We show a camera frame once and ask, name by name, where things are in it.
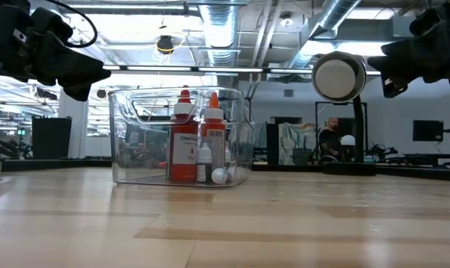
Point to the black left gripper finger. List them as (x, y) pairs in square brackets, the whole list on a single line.
[(77, 92), (77, 67)]

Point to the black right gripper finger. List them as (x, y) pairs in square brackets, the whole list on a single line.
[(393, 86), (393, 56)]

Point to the clear plastic storage bin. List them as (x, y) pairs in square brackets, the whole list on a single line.
[(135, 149)]

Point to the large red dye bottle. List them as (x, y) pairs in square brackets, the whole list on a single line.
[(183, 156)]

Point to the large orange dye bottle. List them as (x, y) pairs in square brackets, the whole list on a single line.
[(214, 137)]

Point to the white building column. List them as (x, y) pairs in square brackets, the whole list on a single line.
[(73, 126)]

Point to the black cabinet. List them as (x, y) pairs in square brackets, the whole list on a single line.
[(51, 137)]

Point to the black computer monitor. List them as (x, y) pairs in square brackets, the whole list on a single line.
[(428, 130)]

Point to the black desk lamp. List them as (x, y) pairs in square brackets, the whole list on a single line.
[(336, 78)]

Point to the white globe lamp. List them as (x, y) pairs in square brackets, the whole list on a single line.
[(347, 140)]

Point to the person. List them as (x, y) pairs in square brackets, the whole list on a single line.
[(330, 141)]

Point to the black hanging ceiling device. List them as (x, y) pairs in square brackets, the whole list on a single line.
[(165, 44)]

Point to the round ceiling sensor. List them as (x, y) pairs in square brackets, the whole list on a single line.
[(286, 21)]

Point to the long ceiling light bar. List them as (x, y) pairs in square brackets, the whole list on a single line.
[(228, 69)]

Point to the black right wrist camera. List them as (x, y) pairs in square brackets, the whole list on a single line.
[(425, 24)]

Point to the spiral metal air duct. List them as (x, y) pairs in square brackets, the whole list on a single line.
[(221, 22), (336, 13)]

